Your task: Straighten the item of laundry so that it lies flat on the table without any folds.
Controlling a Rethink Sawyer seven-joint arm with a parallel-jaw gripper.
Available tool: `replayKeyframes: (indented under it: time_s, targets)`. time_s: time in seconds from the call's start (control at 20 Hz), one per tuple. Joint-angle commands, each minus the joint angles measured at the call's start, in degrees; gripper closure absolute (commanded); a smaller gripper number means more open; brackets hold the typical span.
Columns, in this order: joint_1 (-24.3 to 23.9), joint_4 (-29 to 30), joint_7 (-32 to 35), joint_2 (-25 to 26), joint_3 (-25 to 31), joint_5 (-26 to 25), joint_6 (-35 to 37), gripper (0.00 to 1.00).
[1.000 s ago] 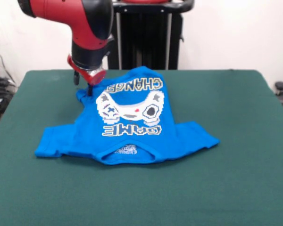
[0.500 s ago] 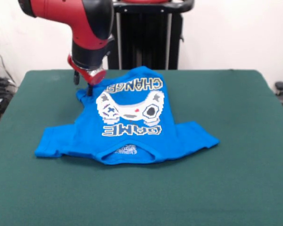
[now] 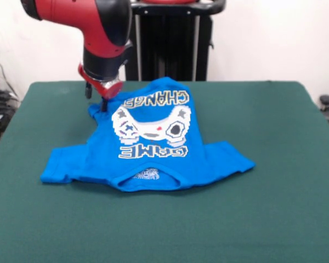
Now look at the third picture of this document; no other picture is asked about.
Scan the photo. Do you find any black cable bundle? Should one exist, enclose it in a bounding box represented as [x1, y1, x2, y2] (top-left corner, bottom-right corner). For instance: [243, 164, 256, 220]
[0, 49, 21, 144]

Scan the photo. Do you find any dark green table cloth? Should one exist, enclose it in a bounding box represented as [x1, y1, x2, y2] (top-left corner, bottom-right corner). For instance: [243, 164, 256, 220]
[0, 81, 329, 263]

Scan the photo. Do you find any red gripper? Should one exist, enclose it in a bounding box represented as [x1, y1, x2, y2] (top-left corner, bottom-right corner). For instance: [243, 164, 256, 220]
[78, 63, 124, 113]

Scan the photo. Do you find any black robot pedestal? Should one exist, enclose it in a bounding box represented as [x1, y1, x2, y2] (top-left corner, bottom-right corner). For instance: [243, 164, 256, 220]
[124, 0, 227, 82]

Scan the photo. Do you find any blue printed t-shirt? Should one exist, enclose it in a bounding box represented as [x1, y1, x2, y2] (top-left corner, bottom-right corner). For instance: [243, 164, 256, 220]
[39, 76, 257, 193]

